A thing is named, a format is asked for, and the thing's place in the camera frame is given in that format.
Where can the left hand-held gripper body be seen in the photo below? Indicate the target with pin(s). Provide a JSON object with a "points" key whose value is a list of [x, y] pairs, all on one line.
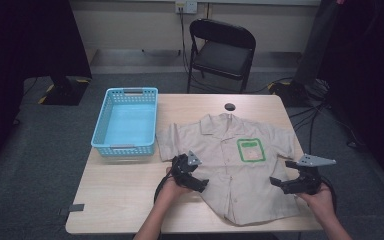
{"points": [[181, 171]]}

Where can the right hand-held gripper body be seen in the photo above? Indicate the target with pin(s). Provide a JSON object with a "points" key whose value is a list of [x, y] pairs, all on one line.
{"points": [[310, 181]]}

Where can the beige short-sleeved shirt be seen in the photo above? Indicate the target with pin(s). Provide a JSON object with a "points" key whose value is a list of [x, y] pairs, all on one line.
{"points": [[226, 160]]}

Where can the person's left hand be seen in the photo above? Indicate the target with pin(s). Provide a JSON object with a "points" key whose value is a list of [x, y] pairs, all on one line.
{"points": [[170, 193]]}

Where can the person's right hand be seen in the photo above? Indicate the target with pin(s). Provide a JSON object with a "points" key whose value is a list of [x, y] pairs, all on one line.
{"points": [[321, 205]]}

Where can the light blue plastic basket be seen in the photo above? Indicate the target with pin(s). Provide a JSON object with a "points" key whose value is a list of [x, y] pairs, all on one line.
{"points": [[130, 123]]}

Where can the grey tape strip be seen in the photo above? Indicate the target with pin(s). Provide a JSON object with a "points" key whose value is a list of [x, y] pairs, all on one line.
{"points": [[73, 208]]}

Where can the grey stand with black base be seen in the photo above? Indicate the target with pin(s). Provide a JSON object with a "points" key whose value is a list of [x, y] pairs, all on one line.
{"points": [[313, 46]]}

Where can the black folding chair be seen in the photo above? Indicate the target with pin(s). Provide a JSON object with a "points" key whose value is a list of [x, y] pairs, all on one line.
{"points": [[221, 58]]}

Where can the black curtain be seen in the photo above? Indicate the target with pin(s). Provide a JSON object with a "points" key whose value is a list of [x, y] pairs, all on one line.
{"points": [[20, 50], [370, 66]]}

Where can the black stand base yellow stripes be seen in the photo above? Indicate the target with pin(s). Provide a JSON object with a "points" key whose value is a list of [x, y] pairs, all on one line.
{"points": [[65, 93]]}

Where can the white wall socket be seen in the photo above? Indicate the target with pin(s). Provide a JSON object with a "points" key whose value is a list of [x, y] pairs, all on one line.
{"points": [[186, 6]]}

